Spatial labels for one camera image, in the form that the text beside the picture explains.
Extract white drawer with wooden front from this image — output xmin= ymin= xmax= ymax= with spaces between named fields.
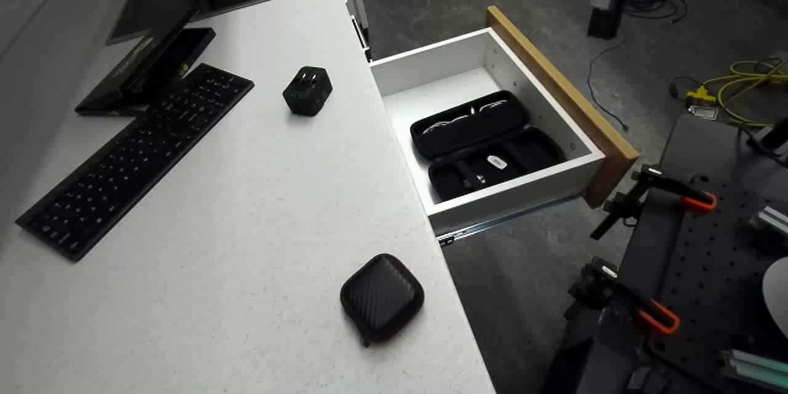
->
xmin=369 ymin=5 xmax=641 ymax=238

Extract open black zip case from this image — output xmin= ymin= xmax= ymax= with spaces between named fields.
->
xmin=409 ymin=90 xmax=567 ymax=202

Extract black plug adapter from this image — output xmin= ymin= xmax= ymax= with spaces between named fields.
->
xmin=283 ymin=66 xmax=334 ymax=117

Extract small black carbon-pattern pouch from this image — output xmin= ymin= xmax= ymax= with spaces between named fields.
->
xmin=339 ymin=253 xmax=425 ymax=348

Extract black keyboard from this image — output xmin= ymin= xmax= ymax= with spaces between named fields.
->
xmin=15 ymin=63 xmax=255 ymax=262

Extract black clamp with orange grip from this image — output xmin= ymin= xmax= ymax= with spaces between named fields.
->
xmin=589 ymin=164 xmax=719 ymax=241
xmin=563 ymin=257 xmax=681 ymax=337

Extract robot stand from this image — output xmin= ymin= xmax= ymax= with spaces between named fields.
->
xmin=542 ymin=113 xmax=788 ymax=394

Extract blue cable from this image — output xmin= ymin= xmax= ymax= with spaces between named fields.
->
xmin=586 ymin=37 xmax=630 ymax=132

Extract yellow cable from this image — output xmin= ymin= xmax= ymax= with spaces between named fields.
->
xmin=686 ymin=58 xmax=788 ymax=130

